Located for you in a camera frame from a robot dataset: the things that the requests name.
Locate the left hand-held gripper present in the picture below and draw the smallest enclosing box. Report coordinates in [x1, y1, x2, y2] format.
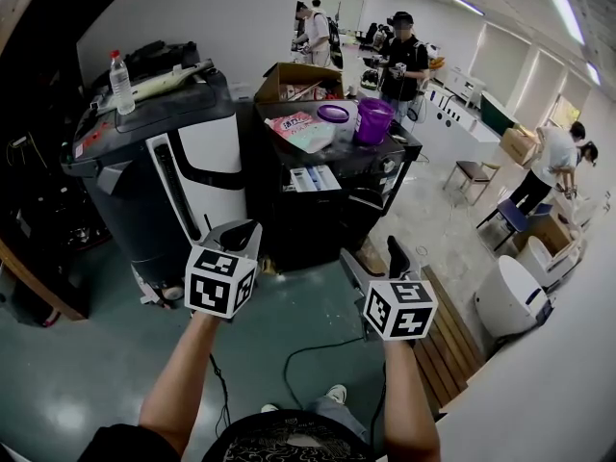
[184, 218, 265, 321]

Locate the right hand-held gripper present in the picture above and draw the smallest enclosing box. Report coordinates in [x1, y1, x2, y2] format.
[338, 235, 440, 344]

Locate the white detergent drawer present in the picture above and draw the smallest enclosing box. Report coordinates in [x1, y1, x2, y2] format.
[282, 163, 344, 194]

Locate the person's left forearm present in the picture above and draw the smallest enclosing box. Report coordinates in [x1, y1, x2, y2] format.
[138, 309, 228, 457]

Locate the person's right forearm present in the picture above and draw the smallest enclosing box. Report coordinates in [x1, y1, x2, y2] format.
[381, 337, 442, 462]

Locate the black washing machine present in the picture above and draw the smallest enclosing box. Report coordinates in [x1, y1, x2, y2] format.
[251, 97, 424, 274]

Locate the black and white machine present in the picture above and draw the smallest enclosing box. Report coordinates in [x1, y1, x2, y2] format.
[59, 67, 250, 308]

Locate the pink detergent bag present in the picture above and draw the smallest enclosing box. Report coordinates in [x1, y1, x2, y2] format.
[263, 112, 339, 155]

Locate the wooden slat bench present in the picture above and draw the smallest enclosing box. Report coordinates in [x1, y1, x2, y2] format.
[412, 264, 488, 414]

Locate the wooden chair with dark seat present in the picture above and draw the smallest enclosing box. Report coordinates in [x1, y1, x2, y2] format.
[442, 159, 502, 207]

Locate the white rounded robot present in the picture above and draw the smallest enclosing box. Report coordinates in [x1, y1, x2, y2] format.
[473, 253, 555, 342]

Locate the purple bucket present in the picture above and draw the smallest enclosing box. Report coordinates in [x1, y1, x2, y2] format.
[352, 96, 397, 147]

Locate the blue chair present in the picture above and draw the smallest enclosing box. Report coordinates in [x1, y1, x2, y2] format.
[475, 197, 555, 253]

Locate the purple round lid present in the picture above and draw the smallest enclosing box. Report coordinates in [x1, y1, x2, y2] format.
[316, 103, 351, 125]

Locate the person's grey trouser leg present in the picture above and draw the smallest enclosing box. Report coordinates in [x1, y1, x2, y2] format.
[304, 394, 371, 446]

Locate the white counter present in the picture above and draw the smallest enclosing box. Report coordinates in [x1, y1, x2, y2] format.
[422, 81, 502, 164]

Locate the open cardboard box with clutter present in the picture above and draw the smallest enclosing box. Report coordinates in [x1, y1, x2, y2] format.
[253, 61, 347, 105]

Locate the long white plastic part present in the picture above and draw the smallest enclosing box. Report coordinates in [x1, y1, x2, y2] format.
[90, 58, 217, 111]

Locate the clear plastic water bottle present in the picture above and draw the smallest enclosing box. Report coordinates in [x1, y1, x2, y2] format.
[108, 49, 138, 116]

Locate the dark green box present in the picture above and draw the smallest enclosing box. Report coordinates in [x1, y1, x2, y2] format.
[479, 90, 520, 137]

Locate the black bag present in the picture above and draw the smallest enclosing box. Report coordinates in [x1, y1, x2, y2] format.
[120, 39, 201, 82]

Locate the white cabinet appliance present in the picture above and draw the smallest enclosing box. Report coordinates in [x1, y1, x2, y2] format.
[444, 66, 488, 111]

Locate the person's black patterned shirt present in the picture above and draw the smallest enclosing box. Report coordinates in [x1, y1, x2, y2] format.
[75, 408, 387, 462]

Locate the black floor cable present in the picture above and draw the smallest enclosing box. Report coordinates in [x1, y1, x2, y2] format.
[282, 336, 368, 412]

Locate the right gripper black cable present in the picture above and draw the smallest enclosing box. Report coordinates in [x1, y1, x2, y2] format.
[368, 362, 388, 446]

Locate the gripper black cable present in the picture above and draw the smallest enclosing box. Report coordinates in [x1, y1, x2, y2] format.
[368, 362, 388, 446]
[208, 352, 233, 441]

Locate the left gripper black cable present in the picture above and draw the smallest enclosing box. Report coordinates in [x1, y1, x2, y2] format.
[208, 352, 233, 441]

